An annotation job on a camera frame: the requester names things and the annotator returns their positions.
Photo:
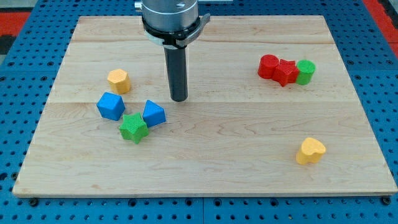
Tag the red star block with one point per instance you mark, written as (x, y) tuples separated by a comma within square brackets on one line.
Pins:
[(286, 72)]

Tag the yellow hexagon block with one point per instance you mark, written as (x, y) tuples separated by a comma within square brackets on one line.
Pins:
[(119, 81)]

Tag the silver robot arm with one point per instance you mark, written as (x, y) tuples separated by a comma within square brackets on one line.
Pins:
[(168, 15)]

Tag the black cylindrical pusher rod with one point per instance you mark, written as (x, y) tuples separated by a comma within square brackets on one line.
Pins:
[(176, 64)]

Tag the blue triangle block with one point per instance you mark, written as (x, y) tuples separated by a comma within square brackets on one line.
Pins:
[(153, 114)]

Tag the red cylinder block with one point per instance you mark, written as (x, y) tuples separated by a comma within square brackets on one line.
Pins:
[(267, 65)]

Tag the yellow heart block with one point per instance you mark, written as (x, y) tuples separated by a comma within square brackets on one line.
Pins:
[(310, 151)]

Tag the green star block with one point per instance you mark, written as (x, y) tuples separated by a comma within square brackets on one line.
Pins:
[(133, 128)]

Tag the green cylinder block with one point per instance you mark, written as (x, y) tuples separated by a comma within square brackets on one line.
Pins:
[(306, 70)]

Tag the blue cube block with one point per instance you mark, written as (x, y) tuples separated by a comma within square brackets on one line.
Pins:
[(111, 106)]

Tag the wooden board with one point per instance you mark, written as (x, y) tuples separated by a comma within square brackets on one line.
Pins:
[(236, 135)]

